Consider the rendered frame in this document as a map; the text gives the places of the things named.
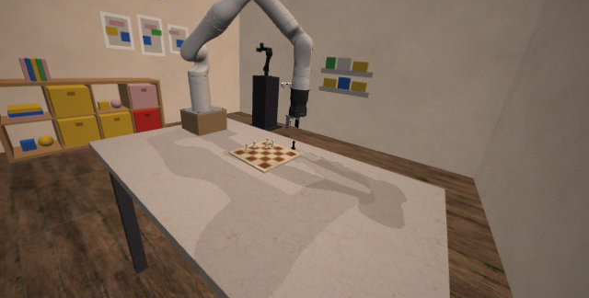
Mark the chessboard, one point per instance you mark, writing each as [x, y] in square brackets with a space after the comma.
[265, 159]

